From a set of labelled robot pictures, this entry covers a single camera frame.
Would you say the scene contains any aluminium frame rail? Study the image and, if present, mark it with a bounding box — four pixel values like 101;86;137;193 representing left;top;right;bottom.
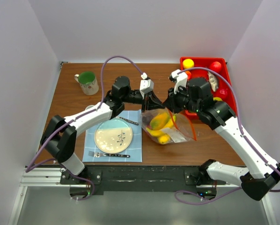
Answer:
19;166;70;188

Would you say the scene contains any silver toy fish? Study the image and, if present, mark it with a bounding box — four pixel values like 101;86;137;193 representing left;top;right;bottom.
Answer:
207;72;219;92

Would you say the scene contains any green floral mug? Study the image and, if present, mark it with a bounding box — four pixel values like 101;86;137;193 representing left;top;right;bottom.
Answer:
74;71;99;96

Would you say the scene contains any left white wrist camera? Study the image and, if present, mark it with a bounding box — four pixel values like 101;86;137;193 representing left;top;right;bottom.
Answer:
140;73;154;95

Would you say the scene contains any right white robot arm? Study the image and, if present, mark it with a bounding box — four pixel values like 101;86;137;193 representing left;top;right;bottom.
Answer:
163;78;280;201

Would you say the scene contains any small white cup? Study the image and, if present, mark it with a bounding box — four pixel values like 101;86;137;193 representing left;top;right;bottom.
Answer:
85;105;93;110

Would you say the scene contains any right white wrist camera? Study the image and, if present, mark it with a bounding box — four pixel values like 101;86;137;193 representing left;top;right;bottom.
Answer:
169;69;188;94

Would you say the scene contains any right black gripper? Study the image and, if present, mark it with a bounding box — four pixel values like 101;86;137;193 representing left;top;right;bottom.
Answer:
163;84;200;114

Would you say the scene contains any cream and teal plate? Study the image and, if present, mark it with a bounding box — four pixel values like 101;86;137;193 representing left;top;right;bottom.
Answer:
94;118;133;154

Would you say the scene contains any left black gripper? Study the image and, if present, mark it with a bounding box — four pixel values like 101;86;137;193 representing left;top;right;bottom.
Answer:
122;90;165;113

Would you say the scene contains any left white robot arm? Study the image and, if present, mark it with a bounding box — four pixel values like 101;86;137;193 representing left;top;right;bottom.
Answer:
40;76;164;184

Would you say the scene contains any small red tomato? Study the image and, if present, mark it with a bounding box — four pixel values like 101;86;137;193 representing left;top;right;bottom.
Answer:
185;71;192;80

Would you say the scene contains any red apple at back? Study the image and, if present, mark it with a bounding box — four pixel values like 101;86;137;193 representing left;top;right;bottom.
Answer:
209;61;222;73

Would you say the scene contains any red plastic bin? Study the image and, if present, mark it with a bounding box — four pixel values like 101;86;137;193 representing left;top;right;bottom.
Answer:
180;57;236;112

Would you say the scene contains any red strawberry toy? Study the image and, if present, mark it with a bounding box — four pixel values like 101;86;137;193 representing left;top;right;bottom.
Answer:
217;88;229;100

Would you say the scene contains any metal fork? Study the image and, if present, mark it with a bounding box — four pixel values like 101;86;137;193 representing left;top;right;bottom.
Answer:
88;151;130;158

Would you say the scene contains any yellow lemon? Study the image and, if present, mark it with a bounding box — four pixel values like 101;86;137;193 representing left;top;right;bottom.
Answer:
182;59;195;69

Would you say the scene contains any clear zip top bag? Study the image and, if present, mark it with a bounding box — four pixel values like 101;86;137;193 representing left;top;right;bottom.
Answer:
141;108;197;144

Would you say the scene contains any green yellow starfruit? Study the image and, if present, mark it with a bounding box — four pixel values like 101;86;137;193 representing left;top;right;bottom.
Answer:
213;97;222;101

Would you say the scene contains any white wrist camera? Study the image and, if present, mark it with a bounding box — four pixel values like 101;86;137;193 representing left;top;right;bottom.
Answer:
169;69;188;94
140;73;154;95

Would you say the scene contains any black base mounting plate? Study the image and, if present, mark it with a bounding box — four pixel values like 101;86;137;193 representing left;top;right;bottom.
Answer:
60;165;227;196

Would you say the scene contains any metal spoon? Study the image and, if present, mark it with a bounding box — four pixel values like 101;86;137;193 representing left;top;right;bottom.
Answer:
119;117;139;126

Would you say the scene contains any yellow bell pepper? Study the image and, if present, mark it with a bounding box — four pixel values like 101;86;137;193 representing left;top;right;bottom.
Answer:
157;134;171;145

